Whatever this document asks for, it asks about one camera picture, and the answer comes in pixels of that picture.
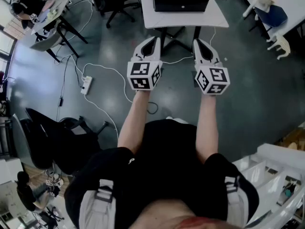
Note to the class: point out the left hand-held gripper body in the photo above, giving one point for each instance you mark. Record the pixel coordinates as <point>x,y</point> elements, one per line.
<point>140,69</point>

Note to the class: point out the black office chair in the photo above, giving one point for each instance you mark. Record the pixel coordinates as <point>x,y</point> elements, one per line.
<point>112,1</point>
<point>59,142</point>

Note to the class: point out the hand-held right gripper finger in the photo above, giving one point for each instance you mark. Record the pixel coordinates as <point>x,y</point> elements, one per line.
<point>196,51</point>
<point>212,52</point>

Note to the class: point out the black power adapter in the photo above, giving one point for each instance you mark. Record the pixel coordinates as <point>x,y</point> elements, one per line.
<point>60,102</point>

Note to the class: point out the person's white shoe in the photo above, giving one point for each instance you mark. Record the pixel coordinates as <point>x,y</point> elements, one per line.
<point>177,120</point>

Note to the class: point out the white shelf unit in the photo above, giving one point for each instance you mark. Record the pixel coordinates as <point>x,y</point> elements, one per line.
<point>269,151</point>

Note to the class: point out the blue chair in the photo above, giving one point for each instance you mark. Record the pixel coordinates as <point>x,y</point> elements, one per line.
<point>274,17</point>

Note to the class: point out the person's right forearm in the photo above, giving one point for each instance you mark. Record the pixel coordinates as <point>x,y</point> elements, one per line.
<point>207,123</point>

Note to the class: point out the person's black shirt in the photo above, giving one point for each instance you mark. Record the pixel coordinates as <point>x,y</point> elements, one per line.
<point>166,163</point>

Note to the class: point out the grey chair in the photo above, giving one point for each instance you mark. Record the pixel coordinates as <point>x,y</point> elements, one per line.
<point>47,43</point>

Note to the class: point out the white table with black legs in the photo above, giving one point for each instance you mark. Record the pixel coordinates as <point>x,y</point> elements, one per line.
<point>186,19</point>

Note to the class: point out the person's left forearm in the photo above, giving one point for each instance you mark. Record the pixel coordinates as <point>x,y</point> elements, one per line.
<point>135,118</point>

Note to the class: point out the white power strip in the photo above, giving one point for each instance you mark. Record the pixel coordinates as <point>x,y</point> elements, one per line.
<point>86,85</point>

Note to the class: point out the long white table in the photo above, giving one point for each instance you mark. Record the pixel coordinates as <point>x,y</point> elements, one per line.
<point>290,3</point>

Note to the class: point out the person's face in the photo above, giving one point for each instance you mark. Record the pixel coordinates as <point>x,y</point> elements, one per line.
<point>166,215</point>

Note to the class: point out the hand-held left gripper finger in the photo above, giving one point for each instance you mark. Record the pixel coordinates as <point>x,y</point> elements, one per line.
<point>140,47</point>
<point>158,49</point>

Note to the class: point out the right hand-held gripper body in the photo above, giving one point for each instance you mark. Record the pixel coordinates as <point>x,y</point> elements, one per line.
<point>215,76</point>

